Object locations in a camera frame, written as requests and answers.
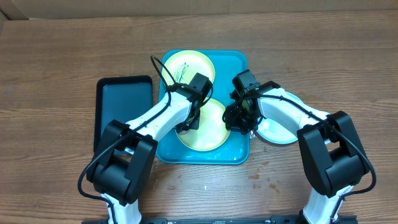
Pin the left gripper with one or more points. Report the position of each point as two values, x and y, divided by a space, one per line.
193 124

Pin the black tray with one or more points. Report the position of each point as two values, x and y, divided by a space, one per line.
122 99

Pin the light blue plate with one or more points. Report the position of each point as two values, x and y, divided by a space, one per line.
276 133

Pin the cardboard wall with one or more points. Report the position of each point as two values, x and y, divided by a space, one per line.
66 9

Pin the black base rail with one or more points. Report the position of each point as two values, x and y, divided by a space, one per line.
276 219

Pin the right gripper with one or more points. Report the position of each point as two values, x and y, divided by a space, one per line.
234 124

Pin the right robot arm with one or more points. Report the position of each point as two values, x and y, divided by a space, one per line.
333 157

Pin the yellow plate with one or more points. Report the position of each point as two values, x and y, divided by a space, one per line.
183 66
211 133

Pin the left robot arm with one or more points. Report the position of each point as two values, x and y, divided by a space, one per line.
121 165

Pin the teal tray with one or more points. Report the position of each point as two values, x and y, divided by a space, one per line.
235 150

